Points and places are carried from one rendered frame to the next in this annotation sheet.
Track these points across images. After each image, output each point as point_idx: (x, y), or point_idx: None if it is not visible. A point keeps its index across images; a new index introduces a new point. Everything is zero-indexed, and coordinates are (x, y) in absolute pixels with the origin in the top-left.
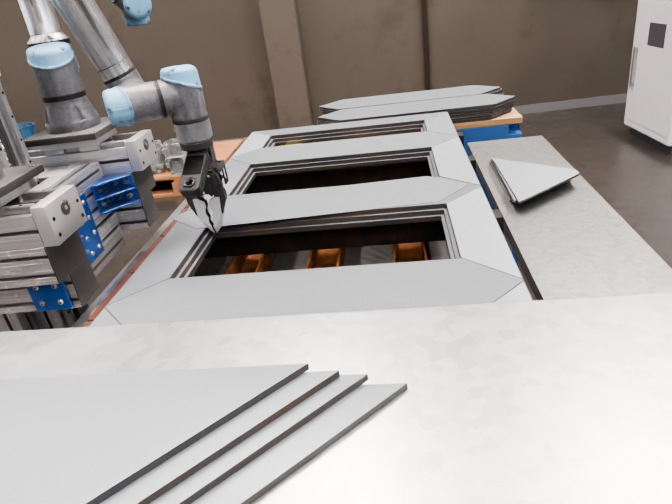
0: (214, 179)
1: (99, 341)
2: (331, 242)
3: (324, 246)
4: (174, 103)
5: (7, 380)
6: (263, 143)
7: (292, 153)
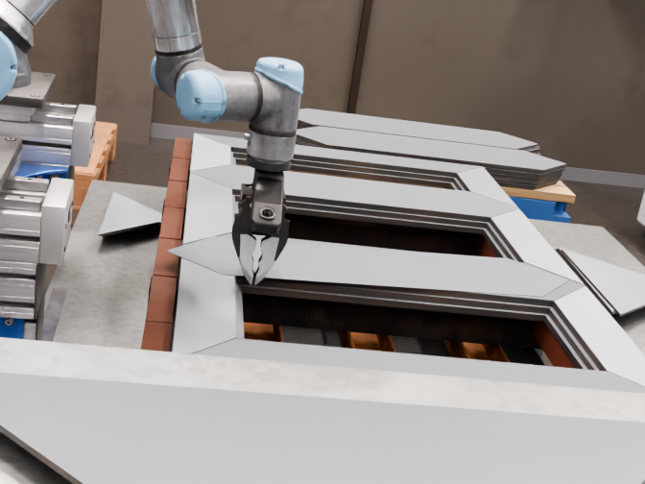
0: (283, 213)
1: (444, 388)
2: (380, 326)
3: (369, 329)
4: (272, 108)
5: (435, 406)
6: (227, 157)
7: (288, 184)
